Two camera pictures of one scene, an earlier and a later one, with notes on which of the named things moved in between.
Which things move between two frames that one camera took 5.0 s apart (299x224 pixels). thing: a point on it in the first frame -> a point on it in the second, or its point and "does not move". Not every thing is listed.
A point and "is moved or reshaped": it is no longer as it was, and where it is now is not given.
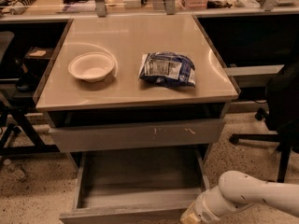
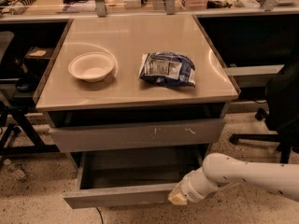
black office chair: [280, 116] does not move
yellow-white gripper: [204, 209] -> [188, 188]
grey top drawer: [136, 134] does not move
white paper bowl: [91, 66] does not move
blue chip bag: [168, 69] does not move
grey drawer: [136, 187] is moved or reshaped
